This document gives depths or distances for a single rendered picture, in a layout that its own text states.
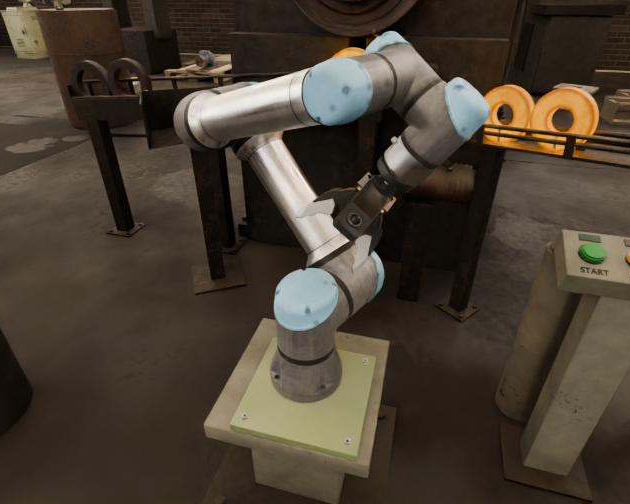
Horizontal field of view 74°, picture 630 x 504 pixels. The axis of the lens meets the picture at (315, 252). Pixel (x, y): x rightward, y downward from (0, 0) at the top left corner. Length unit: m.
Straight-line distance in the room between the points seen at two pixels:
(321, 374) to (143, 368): 0.75
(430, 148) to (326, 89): 0.19
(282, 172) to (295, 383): 0.42
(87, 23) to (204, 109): 3.27
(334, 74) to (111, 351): 1.24
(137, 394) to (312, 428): 0.69
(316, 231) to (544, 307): 0.56
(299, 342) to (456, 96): 0.47
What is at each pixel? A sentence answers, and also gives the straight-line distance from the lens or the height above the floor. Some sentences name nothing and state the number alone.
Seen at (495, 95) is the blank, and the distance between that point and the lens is 1.34.
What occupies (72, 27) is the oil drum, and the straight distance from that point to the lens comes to 4.01.
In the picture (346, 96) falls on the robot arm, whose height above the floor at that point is 0.90.
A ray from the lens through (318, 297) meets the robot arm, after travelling 0.74.
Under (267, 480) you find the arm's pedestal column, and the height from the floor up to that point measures 0.05.
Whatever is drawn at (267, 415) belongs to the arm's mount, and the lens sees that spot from 0.86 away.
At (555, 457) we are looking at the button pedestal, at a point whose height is 0.07.
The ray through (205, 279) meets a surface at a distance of 1.75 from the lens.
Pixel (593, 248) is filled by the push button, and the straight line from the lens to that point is 0.89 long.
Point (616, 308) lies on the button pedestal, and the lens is 0.93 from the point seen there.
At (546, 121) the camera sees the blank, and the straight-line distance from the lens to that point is 1.28.
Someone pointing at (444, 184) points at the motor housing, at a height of 0.49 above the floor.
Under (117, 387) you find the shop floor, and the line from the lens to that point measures 1.43.
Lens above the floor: 1.00
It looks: 32 degrees down
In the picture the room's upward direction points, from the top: straight up
